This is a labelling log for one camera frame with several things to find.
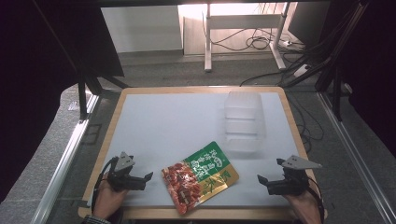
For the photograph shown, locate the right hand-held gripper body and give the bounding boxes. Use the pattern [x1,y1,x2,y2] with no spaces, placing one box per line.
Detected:
[266,154,323,197]

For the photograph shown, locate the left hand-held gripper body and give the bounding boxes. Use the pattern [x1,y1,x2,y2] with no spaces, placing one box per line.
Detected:
[106,151,148,192]

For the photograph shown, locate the green and red snack packet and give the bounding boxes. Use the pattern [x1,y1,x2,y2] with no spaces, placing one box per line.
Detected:
[161,140,240,216]

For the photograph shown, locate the clear plastic container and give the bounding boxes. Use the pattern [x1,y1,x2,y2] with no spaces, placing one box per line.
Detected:
[223,90,266,154]

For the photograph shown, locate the person's left hand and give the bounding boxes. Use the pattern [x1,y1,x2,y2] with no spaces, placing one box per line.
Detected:
[92,174,130,220]

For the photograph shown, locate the person's right hand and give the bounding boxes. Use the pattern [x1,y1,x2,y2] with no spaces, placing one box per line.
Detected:
[282,189,324,224]

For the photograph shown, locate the dark floor socket cover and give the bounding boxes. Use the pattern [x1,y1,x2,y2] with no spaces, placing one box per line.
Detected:
[80,123,103,146]

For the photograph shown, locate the plaid shirt cuff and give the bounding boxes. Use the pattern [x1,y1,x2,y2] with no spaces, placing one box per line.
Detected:
[80,214,112,224]

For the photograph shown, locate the white table with wooden edge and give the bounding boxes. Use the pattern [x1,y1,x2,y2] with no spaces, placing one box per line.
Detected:
[78,86,328,221]

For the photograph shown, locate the black stand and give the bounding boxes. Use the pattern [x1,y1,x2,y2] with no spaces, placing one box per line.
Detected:
[315,62,344,122]
[77,70,130,121]

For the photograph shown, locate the white power strip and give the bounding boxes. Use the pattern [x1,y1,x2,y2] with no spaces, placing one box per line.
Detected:
[293,63,313,78]

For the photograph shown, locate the black curtain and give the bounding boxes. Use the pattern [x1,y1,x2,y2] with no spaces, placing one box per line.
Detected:
[0,0,125,203]
[323,0,396,158]

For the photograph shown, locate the white board panel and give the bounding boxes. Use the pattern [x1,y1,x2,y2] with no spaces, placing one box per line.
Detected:
[100,5,184,54]

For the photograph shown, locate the dark monitor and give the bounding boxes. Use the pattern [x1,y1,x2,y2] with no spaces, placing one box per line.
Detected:
[287,1,332,49]

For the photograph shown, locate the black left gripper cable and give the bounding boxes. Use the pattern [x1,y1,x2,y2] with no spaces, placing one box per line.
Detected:
[91,156,120,207]

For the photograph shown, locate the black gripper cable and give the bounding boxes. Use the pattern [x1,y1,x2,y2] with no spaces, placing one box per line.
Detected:
[91,156,120,207]
[306,176,325,224]

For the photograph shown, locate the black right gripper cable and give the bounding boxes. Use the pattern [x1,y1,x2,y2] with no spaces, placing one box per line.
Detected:
[306,176,325,224]

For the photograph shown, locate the black cable beside table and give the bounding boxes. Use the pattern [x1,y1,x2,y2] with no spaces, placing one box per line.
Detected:
[288,92,325,154]

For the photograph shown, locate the aluminium rail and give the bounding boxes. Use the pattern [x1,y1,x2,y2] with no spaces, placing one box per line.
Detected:
[317,91,396,224]
[30,92,101,224]

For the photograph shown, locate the black cables under desk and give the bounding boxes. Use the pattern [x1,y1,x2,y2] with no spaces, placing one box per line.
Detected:
[208,27,304,52]

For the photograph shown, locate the white metal desk frame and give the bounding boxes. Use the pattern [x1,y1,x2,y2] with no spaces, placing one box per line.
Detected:
[203,2,288,73]

